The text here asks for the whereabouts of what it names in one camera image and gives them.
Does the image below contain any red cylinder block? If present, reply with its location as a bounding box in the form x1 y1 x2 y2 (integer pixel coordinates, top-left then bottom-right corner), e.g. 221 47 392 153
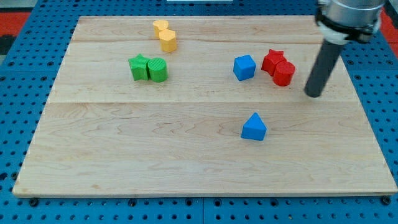
273 61 295 86

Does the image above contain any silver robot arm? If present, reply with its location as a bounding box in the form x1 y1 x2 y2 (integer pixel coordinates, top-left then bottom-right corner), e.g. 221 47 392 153
315 0 386 45

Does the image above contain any yellow heart block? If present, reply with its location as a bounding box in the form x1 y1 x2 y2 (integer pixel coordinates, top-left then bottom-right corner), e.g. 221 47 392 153
152 20 169 38

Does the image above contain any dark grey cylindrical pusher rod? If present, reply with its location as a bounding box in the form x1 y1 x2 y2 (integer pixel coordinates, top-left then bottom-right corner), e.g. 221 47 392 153
304 39 343 98

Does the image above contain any light wooden board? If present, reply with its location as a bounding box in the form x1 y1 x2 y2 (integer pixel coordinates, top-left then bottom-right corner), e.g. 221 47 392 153
13 16 397 198

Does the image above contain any green star block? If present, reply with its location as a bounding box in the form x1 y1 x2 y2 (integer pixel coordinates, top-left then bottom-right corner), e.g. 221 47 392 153
127 54 150 81

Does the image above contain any blue cube block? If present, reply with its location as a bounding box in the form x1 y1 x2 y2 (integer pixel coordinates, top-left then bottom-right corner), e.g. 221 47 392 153
233 55 256 81

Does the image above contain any green cylinder block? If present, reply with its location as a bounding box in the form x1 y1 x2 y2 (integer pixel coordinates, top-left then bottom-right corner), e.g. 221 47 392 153
147 58 168 83

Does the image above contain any red star block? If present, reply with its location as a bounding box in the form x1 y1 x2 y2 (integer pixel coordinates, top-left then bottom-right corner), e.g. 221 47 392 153
261 49 287 77

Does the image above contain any blue triangular prism block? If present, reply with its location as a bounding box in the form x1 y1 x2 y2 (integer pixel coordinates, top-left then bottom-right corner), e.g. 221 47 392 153
241 112 268 141

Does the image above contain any yellow hexagon block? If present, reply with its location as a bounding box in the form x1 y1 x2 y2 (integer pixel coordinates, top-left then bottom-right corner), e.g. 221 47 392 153
159 29 177 52

